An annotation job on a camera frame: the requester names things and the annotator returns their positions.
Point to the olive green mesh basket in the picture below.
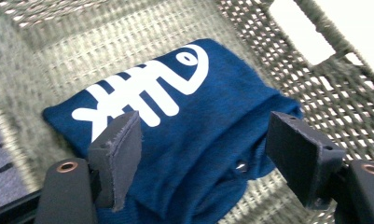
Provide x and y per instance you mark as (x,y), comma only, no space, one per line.
(66,68)

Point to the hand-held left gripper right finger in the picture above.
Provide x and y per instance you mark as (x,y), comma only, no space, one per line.
(299,155)

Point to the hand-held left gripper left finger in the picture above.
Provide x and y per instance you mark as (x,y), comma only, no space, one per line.
(119,161)

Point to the blue knit garment fishbone print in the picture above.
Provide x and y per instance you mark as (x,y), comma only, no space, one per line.
(200,130)

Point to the grey cloth with black print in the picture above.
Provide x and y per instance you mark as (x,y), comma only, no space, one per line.
(4,168)

